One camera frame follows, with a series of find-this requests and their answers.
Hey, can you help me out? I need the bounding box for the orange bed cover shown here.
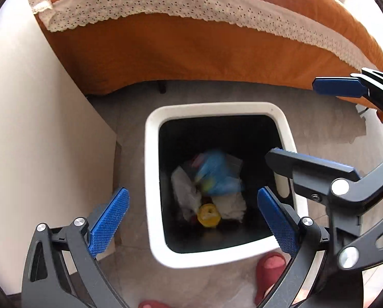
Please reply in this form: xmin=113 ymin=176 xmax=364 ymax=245
xmin=34 ymin=0 xmax=383 ymax=95

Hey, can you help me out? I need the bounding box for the blue plastic bag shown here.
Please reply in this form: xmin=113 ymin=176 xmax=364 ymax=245
xmin=192 ymin=150 xmax=242 ymax=196

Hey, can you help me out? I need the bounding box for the white bedside cabinet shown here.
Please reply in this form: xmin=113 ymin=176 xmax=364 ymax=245
xmin=0 ymin=0 xmax=116 ymax=295

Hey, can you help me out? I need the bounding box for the red slipper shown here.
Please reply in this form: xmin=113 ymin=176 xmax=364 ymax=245
xmin=139 ymin=300 xmax=171 ymax=308
xmin=254 ymin=252 xmax=287 ymax=305

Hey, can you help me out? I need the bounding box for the white tissue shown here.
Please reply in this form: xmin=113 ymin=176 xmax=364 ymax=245
xmin=171 ymin=166 xmax=202 ymax=221

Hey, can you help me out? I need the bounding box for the orange jelly drink cup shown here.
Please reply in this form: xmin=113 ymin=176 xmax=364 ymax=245
xmin=197 ymin=204 xmax=221 ymax=228

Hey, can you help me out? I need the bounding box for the white square trash bin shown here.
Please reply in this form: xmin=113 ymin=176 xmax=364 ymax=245
xmin=145 ymin=102 xmax=308 ymax=269

